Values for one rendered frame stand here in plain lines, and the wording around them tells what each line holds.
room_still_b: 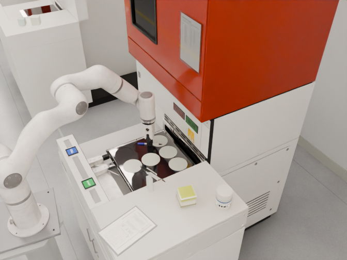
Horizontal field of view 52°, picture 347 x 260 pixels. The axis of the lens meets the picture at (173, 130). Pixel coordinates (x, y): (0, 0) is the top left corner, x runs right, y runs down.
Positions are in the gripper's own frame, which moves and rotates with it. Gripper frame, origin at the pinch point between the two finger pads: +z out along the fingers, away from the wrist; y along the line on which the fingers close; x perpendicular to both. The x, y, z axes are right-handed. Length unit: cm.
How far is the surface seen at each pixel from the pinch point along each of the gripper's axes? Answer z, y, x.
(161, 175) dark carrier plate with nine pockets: 2.5, -22.9, -8.6
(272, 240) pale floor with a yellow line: 94, 2, -84
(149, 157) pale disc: 2.3, -10.5, -1.0
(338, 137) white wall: 61, 81, -143
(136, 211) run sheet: -5, -52, 0
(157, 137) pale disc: 2.4, 6.0, -3.5
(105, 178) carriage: 4.0, -25.7, 20.2
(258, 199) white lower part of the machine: 58, 10, -70
